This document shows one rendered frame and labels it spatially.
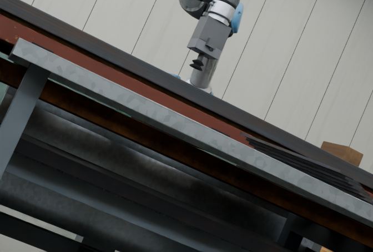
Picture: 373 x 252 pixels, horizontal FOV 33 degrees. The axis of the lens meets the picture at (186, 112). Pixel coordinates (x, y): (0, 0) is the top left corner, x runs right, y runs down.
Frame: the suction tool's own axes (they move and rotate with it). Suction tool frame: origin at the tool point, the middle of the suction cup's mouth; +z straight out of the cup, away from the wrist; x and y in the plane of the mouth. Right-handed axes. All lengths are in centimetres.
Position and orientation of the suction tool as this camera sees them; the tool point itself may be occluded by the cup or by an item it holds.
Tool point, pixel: (195, 67)
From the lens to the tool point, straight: 190.3
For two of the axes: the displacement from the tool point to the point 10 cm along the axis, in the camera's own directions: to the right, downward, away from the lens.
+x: -3.8, -0.8, 9.2
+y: 8.3, 4.1, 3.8
